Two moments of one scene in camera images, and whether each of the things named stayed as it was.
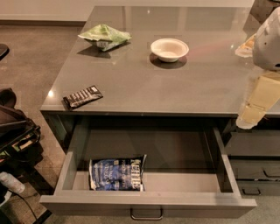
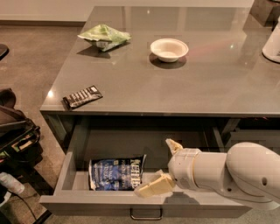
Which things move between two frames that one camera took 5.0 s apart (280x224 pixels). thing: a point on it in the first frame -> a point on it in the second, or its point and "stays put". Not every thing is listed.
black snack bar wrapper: x=81 y=97 stays put
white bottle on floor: x=11 y=183 stays put
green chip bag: x=105 y=37 stays put
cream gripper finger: x=246 y=49 -> x=173 y=145
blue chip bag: x=118 y=173 stays put
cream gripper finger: x=264 y=95 -> x=159 y=183
